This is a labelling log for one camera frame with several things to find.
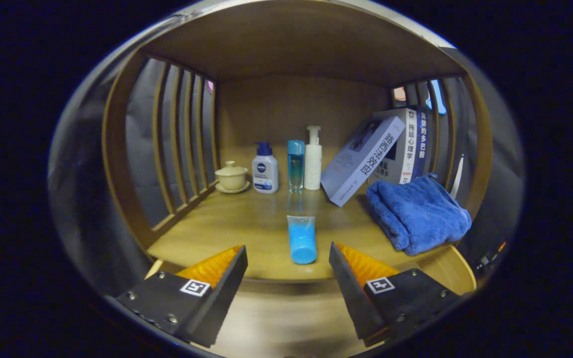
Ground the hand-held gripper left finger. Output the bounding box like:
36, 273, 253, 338
116, 245, 248, 348

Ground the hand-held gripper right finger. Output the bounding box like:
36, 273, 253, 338
329, 242, 461, 347

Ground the light blue tube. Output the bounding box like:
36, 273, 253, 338
286, 215, 318, 265

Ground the wooden countertop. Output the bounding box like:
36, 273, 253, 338
146, 144, 459, 283

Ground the wooden cabinet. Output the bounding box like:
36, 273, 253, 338
101, 0, 495, 284

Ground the blue folded towel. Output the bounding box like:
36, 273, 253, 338
366, 173, 472, 256

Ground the pale purple book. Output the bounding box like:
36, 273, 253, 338
320, 115, 406, 207

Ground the beige lidded teacup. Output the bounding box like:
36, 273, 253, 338
215, 160, 251, 194

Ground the white pump bottle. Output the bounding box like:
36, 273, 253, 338
304, 125, 323, 191

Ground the clear blue bottle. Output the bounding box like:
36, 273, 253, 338
287, 140, 305, 193

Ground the white bottle with blue cap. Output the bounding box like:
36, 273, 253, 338
252, 142, 279, 194

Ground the black equipment with orange tip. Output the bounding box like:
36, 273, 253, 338
476, 241, 508, 271

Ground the white-spined book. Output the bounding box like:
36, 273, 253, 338
372, 108, 418, 185

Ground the dark blue book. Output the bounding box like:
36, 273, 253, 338
412, 110, 429, 179

